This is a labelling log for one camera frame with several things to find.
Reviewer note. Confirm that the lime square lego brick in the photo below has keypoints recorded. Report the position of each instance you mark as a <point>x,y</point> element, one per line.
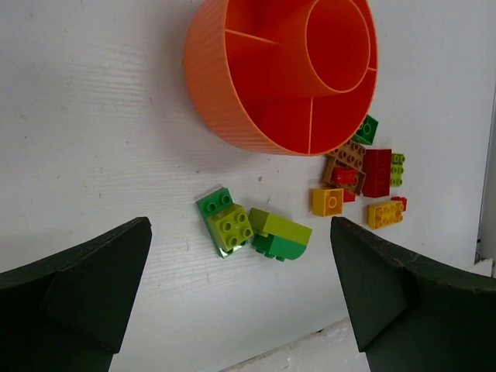
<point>230,227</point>

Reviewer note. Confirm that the brown studded lego plate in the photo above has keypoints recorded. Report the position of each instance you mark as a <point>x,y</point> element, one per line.
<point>350,154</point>

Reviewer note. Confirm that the yellow long lego brick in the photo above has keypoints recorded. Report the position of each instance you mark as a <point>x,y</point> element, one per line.
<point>384,214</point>

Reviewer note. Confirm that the lime sloped lego brick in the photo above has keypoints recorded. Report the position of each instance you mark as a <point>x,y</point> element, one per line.
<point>267,223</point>

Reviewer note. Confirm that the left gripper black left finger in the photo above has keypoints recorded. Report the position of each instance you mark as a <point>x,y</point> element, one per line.
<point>69,311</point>

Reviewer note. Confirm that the red sloped lego piece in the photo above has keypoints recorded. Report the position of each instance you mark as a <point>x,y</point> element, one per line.
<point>348,196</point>

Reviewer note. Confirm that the large red lego brick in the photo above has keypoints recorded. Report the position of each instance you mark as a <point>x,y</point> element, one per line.
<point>377,167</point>

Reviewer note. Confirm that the lime long lego brick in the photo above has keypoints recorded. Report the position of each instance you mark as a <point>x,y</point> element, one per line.
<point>397,169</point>

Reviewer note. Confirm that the orange round divided container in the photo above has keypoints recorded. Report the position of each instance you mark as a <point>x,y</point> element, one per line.
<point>282,77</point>

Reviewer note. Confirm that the brown upturned lego plate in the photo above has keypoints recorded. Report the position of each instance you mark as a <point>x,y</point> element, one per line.
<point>326,175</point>

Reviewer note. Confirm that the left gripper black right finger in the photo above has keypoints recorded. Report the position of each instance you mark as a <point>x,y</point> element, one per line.
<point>409,312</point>

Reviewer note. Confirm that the green small lego brick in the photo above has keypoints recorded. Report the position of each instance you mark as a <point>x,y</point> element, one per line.
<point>366,133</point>

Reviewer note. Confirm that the dark green flat lego plate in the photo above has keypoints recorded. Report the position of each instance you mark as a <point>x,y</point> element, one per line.
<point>211,205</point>

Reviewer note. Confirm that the yellow square lego brick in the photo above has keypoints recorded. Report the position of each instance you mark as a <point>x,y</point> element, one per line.
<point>327,202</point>

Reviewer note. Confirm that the green curved lego brick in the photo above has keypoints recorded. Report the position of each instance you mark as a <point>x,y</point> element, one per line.
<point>277,247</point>

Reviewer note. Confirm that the red ridged lego piece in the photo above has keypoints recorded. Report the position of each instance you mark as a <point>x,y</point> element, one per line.
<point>344,175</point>

